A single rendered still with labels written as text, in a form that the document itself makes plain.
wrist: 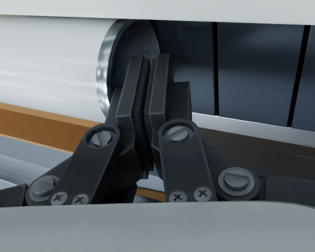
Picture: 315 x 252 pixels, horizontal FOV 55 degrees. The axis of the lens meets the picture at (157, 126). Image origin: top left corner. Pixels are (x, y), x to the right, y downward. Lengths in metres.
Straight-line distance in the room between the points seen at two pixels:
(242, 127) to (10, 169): 0.13
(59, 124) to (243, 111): 0.23
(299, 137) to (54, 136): 0.24
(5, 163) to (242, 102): 0.13
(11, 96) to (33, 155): 0.31
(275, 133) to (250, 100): 0.03
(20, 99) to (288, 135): 0.14
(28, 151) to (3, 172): 0.30
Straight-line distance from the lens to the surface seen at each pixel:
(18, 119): 0.38
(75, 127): 0.33
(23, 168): 0.17
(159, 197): 0.32
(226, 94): 0.17
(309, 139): 0.18
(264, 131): 0.18
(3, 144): 0.51
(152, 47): 0.16
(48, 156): 0.44
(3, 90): 0.17
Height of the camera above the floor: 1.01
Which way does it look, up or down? 40 degrees down
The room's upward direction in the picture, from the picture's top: 148 degrees counter-clockwise
